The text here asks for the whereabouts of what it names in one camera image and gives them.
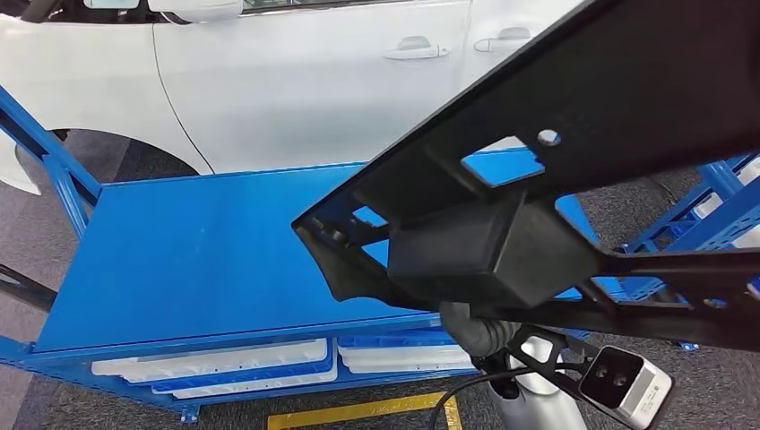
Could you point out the blue wheeled rack cart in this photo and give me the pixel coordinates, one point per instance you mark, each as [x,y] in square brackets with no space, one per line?
[721,178]

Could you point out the white car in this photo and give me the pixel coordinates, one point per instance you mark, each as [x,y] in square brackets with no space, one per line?
[297,89]

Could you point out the dark slanted bar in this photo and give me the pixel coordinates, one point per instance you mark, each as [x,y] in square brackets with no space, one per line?
[24,288]

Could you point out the white plastic bin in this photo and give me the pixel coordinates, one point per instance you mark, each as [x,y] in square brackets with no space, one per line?
[249,387]
[208,362]
[410,368]
[749,172]
[398,355]
[749,237]

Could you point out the black plastic frame part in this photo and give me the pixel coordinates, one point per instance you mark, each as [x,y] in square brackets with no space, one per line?
[594,71]

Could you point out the blue steel shelf rack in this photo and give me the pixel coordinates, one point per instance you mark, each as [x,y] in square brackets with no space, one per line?
[208,255]

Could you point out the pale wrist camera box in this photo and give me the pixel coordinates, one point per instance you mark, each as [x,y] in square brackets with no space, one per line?
[635,392]

